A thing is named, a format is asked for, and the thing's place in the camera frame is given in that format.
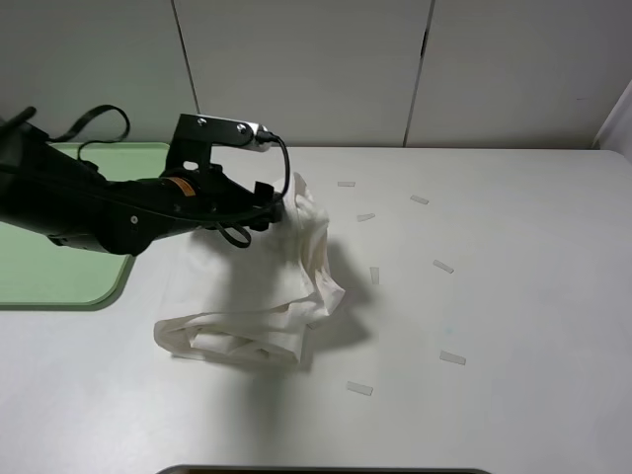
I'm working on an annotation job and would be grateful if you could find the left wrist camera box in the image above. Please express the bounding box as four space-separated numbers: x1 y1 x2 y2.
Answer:
172 114 276 152

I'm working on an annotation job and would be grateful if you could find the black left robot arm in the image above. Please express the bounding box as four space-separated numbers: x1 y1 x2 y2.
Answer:
1 105 290 257

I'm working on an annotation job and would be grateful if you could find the clear tape strip bottom centre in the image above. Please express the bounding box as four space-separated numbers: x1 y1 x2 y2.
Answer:
346 381 373 396

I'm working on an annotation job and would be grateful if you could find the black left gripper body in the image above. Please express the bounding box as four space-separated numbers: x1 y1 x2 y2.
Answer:
147 142 257 242

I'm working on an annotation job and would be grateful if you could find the clear tape strip right middle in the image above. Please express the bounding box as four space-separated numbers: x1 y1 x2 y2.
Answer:
433 260 454 274

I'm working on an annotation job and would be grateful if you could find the white short sleeve t-shirt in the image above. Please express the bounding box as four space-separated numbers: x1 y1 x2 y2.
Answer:
153 174 345 366

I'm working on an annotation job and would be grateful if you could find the clear tape strip top right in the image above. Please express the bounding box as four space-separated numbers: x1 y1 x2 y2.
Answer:
410 196 429 204

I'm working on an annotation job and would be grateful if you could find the clear tape strip lower right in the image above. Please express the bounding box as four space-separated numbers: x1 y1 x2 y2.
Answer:
439 351 466 365

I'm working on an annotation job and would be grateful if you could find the clear tape strip upper middle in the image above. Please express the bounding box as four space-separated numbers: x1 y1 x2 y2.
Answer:
356 213 375 222

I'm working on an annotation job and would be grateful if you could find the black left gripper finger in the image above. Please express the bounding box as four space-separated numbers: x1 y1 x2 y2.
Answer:
246 209 284 231
254 182 283 210

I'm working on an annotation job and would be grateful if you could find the light green plastic tray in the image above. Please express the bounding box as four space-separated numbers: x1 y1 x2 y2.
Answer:
1 142 168 310

